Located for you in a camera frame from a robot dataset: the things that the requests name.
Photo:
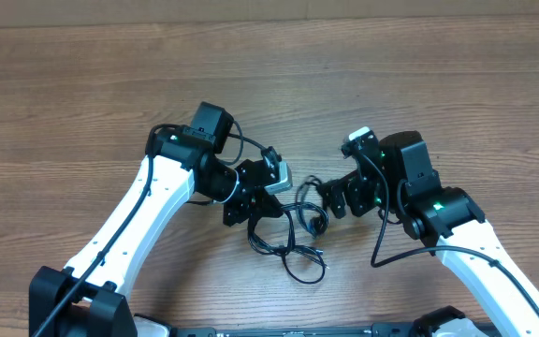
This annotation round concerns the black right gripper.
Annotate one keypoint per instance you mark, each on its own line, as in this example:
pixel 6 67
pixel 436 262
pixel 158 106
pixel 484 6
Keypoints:
pixel 355 189

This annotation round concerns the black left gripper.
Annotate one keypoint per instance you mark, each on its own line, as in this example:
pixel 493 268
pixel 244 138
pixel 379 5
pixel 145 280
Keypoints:
pixel 257 203

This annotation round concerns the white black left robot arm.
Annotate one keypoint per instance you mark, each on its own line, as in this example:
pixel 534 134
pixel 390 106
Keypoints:
pixel 89 295

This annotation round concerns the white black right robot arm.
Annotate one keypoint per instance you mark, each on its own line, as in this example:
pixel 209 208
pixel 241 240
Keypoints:
pixel 395 175

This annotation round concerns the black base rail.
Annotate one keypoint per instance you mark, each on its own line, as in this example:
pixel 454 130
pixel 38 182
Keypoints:
pixel 459 326

